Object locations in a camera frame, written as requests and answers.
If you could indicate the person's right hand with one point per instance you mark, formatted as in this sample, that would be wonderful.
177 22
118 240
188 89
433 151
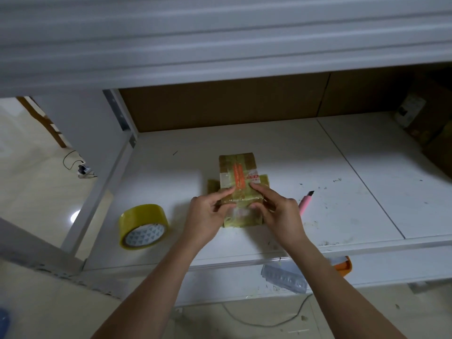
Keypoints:
282 215

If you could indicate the person's left hand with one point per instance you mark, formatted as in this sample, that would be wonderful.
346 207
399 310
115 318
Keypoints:
205 215

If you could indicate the pink utility knife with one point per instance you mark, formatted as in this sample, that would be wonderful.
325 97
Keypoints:
306 202

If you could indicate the small taped carton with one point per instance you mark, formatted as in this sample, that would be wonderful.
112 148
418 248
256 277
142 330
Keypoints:
240 173

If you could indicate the yellow tape roll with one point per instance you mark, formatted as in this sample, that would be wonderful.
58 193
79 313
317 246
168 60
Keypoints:
138 219

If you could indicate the white metal shelf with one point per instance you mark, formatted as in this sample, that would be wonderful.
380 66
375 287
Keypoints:
155 166

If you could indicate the boxes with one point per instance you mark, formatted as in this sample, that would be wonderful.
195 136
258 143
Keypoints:
417 113

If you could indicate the person's right forearm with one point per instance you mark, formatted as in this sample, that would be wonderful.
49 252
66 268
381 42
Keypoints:
353 296

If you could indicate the person's left forearm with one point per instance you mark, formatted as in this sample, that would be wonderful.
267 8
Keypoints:
145 296

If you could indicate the orange plastic object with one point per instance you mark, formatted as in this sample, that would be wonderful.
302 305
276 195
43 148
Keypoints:
342 264

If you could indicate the white power strip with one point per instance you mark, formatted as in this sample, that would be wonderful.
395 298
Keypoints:
85 170

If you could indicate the wooden chair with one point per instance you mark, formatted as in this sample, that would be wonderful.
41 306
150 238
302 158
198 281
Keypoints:
42 120

